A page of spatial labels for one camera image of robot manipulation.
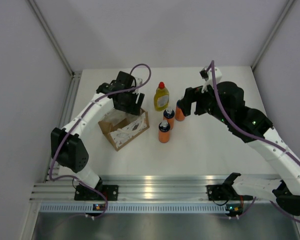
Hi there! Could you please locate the orange bottle dark blue top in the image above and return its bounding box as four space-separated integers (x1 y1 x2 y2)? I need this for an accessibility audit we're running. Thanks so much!
163 106 175 130

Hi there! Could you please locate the aluminium frame rail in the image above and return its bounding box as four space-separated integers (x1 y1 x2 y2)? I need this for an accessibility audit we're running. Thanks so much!
29 174 300 202

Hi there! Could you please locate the orange bottle light blue top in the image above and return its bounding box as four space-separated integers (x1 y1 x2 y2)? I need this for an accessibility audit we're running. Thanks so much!
175 99 186 122

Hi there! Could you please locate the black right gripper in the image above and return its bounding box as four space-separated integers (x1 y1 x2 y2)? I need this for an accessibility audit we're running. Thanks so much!
177 80 232 126

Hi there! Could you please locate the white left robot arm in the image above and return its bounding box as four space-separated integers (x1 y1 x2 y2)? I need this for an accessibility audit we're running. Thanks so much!
50 71 145 200

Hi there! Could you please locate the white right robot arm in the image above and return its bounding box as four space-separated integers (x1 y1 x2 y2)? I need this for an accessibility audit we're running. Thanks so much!
178 81 300 216

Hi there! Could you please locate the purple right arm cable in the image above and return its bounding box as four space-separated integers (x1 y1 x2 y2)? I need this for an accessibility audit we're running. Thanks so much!
207 60 300 226

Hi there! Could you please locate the yellow dish soap bottle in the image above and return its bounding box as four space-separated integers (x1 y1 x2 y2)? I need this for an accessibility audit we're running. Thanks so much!
153 81 170 112

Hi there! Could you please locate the orange bottle navy pump top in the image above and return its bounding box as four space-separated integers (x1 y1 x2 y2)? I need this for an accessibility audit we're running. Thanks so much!
158 119 171 143

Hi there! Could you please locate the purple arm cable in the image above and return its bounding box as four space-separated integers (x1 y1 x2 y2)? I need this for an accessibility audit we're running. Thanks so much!
207 60 300 226
48 63 152 221

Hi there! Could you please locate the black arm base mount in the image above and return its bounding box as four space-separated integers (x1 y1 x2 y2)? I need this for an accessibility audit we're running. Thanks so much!
74 184 119 201

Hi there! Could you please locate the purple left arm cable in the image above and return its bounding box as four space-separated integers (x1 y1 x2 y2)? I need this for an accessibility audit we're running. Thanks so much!
48 63 152 221

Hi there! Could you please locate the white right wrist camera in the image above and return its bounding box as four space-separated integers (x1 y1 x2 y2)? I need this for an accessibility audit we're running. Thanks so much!
199 65 223 93

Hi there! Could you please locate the white slotted cable duct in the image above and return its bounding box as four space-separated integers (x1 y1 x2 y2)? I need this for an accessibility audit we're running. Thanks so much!
39 203 229 214

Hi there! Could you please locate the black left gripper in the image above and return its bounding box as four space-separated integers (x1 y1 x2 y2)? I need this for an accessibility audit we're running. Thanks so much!
115 89 144 116

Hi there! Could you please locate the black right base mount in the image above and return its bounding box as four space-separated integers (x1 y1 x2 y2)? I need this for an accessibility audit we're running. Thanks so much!
206 184 254 203

